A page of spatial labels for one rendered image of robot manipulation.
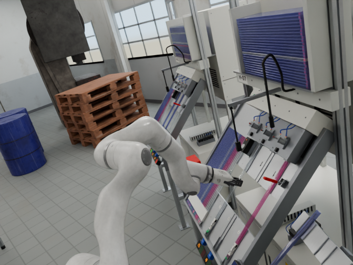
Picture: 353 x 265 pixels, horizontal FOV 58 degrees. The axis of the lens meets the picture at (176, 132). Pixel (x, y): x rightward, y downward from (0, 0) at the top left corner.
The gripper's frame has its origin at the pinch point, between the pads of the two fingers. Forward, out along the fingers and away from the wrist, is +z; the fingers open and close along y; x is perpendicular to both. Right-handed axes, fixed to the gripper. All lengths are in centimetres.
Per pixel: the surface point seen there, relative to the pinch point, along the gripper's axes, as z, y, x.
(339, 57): -5, -36, -62
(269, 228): 0.9, -32.0, 4.9
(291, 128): -1.3, -23.4, -34.1
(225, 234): -2.9, -11.6, 22.1
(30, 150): -125, 386, 156
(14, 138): -149, 381, 140
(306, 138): 3.1, -28.1, -32.4
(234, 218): -1.4, -11.3, 13.5
